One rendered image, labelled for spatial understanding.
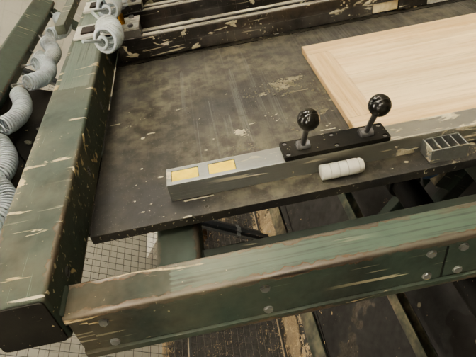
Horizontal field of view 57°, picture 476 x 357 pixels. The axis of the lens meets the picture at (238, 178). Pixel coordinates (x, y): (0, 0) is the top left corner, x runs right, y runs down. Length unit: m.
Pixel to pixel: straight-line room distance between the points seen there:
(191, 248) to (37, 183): 0.29
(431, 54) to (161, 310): 0.89
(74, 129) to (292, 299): 0.54
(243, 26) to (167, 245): 0.79
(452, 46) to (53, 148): 0.97
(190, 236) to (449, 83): 0.66
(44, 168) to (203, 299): 0.39
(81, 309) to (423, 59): 0.94
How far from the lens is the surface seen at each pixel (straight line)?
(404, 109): 0.99
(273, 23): 1.41
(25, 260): 0.70
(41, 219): 0.75
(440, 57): 1.21
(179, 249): 0.79
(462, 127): 0.92
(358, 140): 0.84
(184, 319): 0.68
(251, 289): 0.64
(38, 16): 2.50
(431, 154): 0.87
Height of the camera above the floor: 1.88
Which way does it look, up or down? 22 degrees down
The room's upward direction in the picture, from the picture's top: 73 degrees counter-clockwise
